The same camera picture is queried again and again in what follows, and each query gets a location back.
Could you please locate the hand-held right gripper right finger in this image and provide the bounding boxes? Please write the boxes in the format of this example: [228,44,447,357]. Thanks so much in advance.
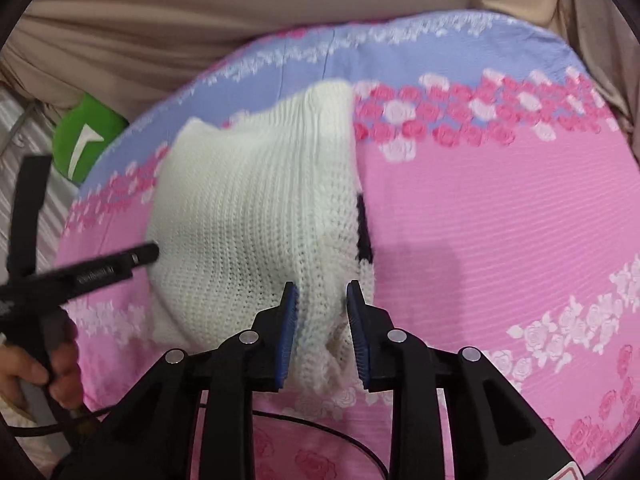
[346,280,576,480]

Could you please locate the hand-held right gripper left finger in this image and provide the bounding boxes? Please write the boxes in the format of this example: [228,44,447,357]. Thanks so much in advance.
[65,281,301,480]

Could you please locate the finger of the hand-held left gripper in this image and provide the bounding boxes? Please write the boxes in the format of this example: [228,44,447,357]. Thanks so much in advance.
[65,242,161,296]

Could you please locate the white red navy knit sweater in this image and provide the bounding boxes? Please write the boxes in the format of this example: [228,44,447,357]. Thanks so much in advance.
[145,80,377,397]

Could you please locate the person's left hand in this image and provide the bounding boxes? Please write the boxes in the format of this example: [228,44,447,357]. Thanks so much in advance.
[0,324,84,407]

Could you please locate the grey striped cloth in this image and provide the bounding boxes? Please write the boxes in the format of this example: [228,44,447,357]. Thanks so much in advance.
[0,95,83,286]

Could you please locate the green pillow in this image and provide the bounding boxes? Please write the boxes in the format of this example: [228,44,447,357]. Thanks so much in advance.
[52,92,131,188]

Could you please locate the pink floral bedsheet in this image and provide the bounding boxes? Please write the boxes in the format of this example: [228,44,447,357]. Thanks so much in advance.
[50,10,640,480]

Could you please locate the beige cloth cover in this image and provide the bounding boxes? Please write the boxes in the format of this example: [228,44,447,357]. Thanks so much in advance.
[0,0,640,131]

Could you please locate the black cable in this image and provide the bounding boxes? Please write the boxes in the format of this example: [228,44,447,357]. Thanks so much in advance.
[0,406,391,480]

